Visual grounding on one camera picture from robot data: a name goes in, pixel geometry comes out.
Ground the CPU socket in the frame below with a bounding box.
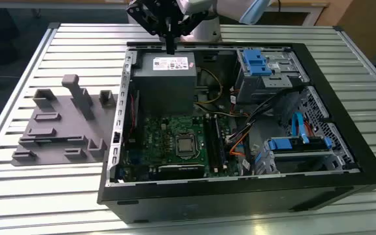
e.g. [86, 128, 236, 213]
[170, 131, 201, 161]

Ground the black open PC case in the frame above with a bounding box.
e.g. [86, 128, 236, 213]
[96, 41, 376, 225]

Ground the black RAM slot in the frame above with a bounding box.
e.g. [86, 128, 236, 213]
[204, 115, 217, 172]

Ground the hard disk in blue carrier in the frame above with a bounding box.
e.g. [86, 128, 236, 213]
[265, 137, 334, 154]

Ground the blue drive carrier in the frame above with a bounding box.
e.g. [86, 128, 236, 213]
[242, 49, 273, 77]

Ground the silver disk bay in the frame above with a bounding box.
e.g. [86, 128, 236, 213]
[262, 137, 352, 174]

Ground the orange wire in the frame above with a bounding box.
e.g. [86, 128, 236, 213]
[228, 137, 250, 157]

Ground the grey parts rack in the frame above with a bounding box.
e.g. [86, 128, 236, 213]
[10, 74, 120, 167]

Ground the grey power supply unit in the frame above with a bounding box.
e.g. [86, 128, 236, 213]
[130, 51, 197, 117]

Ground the green motherboard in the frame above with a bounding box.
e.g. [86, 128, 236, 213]
[117, 115, 240, 183]

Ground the black cable bundle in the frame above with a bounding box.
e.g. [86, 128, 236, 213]
[226, 87, 306, 144]

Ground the silver CPU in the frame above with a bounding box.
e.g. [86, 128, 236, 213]
[174, 139, 197, 153]

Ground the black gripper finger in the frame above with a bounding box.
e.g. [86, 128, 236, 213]
[170, 11, 205, 55]
[125, 2, 172, 55]

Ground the silver drive cage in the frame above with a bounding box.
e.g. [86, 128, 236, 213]
[234, 47, 309, 103]

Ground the yellow wire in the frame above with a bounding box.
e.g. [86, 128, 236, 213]
[196, 68, 224, 106]

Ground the black graphics card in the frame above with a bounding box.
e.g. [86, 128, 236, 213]
[156, 164, 206, 181]

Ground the wooden cabinet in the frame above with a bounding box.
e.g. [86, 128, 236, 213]
[314, 0, 376, 67]

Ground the blue wire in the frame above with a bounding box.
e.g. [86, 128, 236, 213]
[290, 112, 309, 144]

